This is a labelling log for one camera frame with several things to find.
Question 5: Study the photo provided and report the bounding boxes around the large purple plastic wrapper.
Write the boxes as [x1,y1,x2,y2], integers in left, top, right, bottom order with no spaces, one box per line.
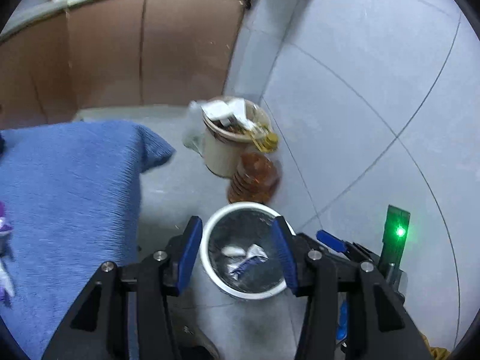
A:
[0,203,16,302]

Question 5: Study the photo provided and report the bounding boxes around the white round trash bin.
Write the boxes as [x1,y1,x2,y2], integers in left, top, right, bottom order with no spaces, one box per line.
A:
[199,202,287,301]

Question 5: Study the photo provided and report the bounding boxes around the brown kitchen cabinet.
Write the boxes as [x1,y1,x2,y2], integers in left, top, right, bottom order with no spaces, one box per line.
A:
[1,0,248,128]

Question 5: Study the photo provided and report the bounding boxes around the blue white wrapper in bin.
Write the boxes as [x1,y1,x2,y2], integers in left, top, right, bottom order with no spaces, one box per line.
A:
[227,244,269,281]

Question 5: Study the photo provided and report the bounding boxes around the white crumpled tissue in bin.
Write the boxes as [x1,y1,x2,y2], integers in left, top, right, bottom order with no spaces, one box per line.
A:
[221,245,247,258]

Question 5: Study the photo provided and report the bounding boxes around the blue fuzzy table cloth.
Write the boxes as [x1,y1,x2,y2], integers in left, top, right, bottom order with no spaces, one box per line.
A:
[1,120,174,359]

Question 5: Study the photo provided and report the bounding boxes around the brown oil bottle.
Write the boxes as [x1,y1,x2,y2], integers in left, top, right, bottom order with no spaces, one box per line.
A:
[227,151,282,205]

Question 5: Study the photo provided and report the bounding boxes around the beige full waste bucket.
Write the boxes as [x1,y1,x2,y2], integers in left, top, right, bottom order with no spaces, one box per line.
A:
[182,96,278,178]

